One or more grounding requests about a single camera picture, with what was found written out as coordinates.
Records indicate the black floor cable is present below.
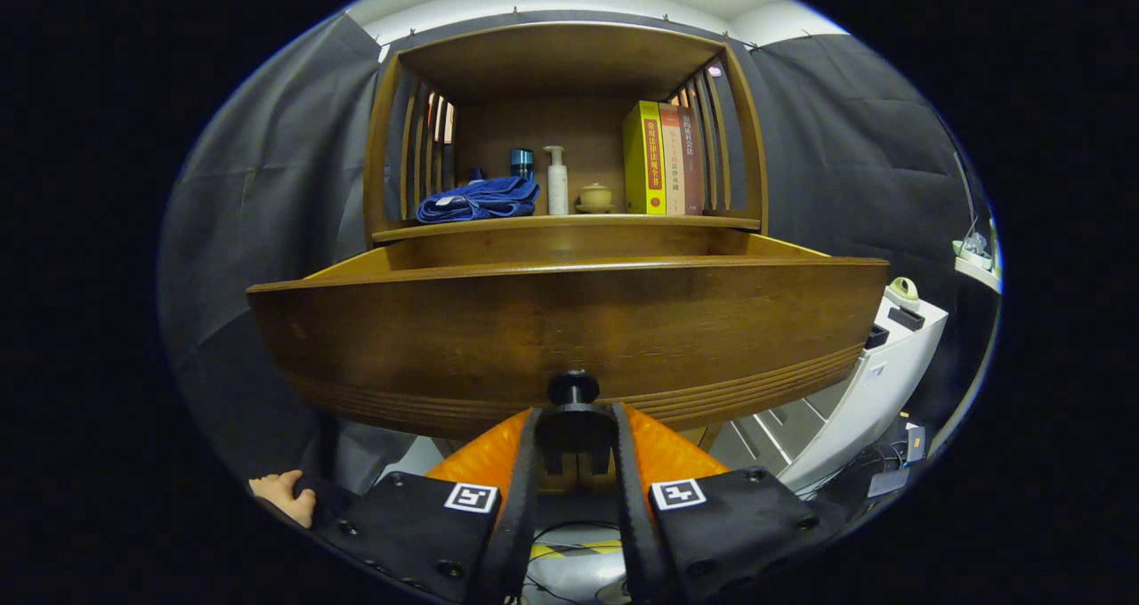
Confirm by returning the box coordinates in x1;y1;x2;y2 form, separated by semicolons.
523;520;626;604

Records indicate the orange and white book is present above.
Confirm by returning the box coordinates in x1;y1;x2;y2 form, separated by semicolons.
658;103;688;215

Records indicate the wooden countertop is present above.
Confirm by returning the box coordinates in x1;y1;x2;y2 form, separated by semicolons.
372;213;763;244

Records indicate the white pump bottle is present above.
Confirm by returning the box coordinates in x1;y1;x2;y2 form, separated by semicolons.
544;146;570;216

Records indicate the blue folded towel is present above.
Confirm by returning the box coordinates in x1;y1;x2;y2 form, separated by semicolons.
416;176;541;224

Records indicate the brown book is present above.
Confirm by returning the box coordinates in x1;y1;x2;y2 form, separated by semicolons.
679;107;705;214

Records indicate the thick yellow book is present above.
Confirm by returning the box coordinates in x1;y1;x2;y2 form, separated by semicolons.
622;101;667;215

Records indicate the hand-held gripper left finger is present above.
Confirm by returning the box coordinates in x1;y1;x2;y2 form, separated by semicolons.
298;407;544;605

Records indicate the white wall shelf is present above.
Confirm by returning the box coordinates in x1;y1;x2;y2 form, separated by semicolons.
954;254;1003;294

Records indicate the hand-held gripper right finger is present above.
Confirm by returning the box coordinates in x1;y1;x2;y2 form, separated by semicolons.
610;402;855;605

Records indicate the wooden drawer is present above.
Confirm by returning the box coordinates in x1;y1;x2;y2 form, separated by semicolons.
246;231;891;477

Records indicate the white side cabinet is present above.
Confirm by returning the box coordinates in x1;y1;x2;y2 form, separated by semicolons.
712;289;949;499

